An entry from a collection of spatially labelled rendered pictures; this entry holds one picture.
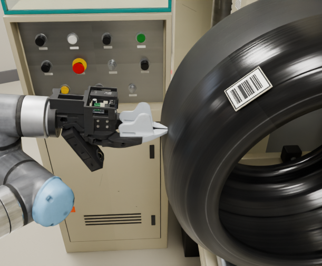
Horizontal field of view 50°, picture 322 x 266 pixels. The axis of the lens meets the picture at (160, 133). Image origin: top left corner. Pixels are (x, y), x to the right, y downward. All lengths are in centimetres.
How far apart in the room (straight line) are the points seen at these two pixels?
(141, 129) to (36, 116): 18
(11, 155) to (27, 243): 150
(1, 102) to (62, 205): 20
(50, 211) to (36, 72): 86
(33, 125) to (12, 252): 156
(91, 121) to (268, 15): 34
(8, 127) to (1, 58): 308
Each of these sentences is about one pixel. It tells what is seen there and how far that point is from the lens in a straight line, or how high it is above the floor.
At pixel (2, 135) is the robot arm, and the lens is 66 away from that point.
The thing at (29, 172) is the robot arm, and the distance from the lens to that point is 62.
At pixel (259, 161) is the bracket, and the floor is 94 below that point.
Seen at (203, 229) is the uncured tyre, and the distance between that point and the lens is 68.
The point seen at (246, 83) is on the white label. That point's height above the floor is 139.
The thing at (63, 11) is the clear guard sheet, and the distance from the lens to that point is 124.
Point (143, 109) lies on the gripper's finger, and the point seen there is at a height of 128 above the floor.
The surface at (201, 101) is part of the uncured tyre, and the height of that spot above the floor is 134.
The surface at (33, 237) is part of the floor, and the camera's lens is 216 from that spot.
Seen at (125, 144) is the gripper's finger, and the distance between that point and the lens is 62.
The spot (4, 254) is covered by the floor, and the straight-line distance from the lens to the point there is 214.
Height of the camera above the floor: 163
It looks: 36 degrees down
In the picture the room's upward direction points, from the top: straight up
